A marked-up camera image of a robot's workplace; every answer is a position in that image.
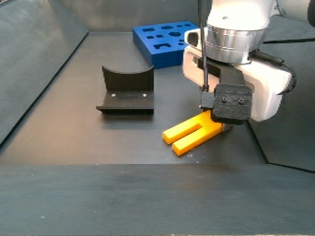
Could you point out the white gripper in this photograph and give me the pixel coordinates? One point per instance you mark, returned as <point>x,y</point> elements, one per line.
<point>235,47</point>

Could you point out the yellow double-square forked block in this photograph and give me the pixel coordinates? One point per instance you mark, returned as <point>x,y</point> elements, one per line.
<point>189,134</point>

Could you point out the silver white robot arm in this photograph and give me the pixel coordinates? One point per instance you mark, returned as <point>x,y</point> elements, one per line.
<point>241,15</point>

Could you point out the blue shape-sorting board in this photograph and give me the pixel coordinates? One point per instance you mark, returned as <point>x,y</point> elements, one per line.
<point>161,42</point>

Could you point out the black curved holder stand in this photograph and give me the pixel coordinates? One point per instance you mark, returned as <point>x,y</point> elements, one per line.
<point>129,92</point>

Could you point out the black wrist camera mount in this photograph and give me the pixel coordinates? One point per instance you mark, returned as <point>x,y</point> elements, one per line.
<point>231,98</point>

